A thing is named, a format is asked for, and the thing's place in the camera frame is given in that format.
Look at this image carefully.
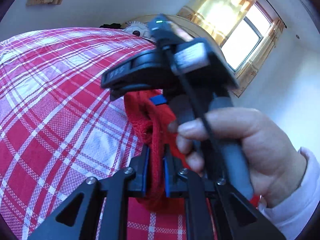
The person's right hand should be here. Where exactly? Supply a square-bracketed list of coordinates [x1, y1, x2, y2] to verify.
[167, 107, 308, 209]

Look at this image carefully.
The white patterned cushion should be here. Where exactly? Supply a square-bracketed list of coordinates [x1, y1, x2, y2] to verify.
[122, 21, 155, 42]

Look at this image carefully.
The beige curtain left of headboard window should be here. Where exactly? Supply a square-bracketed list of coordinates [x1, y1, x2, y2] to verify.
[177, 0, 257, 46]

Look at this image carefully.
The black item beside cushion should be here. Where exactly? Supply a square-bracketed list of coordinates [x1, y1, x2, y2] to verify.
[100, 23, 121, 29]

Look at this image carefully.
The right window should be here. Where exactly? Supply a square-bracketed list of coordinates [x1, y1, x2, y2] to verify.
[221, 4, 271, 72]

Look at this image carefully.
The red knit sweater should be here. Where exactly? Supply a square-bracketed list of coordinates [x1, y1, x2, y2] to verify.
[123, 89, 261, 214]

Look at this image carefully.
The right forearm white sleeve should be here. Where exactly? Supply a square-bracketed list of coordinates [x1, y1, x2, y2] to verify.
[258, 147, 319, 239]

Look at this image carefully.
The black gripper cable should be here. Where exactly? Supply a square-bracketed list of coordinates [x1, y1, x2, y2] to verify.
[154, 29, 216, 140]

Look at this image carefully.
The beige curtain of headboard window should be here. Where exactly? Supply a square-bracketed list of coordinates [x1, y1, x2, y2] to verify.
[177, 0, 257, 46]
[233, 17, 285, 98]

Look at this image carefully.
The beige curtain right of headboard window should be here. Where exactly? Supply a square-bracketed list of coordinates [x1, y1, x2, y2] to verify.
[233, 17, 285, 98]

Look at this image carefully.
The red white plaid bedspread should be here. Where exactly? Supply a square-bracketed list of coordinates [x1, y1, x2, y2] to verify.
[0, 26, 218, 240]

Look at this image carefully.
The cream wooden headboard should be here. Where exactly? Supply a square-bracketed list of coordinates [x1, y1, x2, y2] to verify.
[121, 15, 226, 61]

